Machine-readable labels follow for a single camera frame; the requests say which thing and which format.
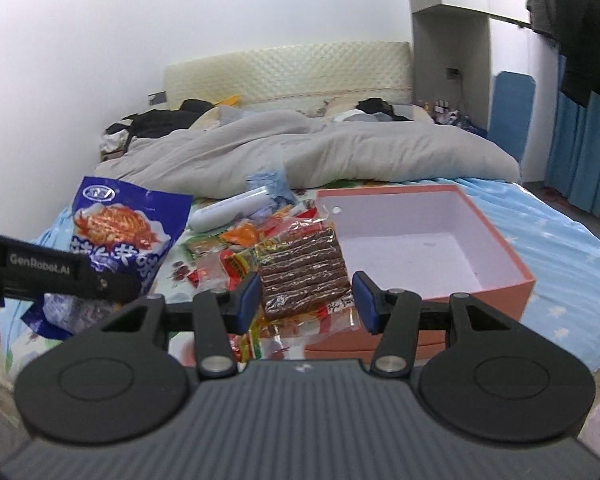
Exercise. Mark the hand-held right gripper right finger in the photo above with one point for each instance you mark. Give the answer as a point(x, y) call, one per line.
point(365, 305)

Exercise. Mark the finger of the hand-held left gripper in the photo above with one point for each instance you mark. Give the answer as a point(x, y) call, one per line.
point(117, 287)

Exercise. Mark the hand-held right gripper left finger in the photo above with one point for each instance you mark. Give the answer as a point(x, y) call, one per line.
point(250, 300)

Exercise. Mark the pile of assorted snack packets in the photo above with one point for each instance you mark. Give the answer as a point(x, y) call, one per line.
point(230, 260)

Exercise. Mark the clear packet of brown sticks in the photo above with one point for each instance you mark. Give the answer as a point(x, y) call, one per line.
point(300, 265)

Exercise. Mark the blue snack bag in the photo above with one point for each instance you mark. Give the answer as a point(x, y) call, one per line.
point(120, 225)

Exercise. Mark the pink cardboard box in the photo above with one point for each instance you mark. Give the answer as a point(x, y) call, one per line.
point(415, 240)

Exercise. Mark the pink box lid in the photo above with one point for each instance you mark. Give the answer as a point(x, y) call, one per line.
point(340, 347)

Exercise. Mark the fruit print sheet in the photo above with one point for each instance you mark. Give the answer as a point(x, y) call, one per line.
point(177, 260)

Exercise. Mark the white tube bottle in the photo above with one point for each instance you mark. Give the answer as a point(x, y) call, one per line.
point(225, 210)

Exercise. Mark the crumpled blue plastic bag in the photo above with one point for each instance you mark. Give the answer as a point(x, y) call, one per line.
point(272, 182)

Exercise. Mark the white crumpled cloth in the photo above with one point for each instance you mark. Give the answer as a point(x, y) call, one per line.
point(114, 139)

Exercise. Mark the grey duvet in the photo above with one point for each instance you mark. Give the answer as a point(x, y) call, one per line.
point(280, 150)

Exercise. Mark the black clothes heap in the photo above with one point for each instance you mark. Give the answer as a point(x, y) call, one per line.
point(160, 120)

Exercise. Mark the beige pillow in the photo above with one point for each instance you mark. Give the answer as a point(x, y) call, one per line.
point(215, 116)

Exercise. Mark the black garment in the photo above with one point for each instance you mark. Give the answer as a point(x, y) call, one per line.
point(380, 109)

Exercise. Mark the yellow item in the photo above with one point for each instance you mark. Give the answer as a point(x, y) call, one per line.
point(228, 101)

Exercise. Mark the pale printed pillow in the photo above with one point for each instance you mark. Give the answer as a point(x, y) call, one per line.
point(420, 112)

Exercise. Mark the blue star bedsheet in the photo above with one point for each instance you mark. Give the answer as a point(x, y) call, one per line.
point(555, 240)

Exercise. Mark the cluster of small bottles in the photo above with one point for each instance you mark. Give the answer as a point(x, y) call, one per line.
point(447, 112)

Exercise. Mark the cream quilted headboard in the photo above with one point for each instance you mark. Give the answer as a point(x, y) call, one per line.
point(280, 75)

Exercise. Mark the blue padded board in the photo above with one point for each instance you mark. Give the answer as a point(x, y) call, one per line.
point(514, 110)

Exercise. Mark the blue curtain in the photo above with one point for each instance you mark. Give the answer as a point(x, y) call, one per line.
point(585, 160)

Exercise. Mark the black hanging coat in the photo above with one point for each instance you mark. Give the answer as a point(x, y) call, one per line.
point(590, 35)

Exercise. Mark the grey wall switch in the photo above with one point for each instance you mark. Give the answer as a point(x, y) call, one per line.
point(157, 98)

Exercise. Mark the black wall socket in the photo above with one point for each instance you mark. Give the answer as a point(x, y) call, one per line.
point(453, 73)

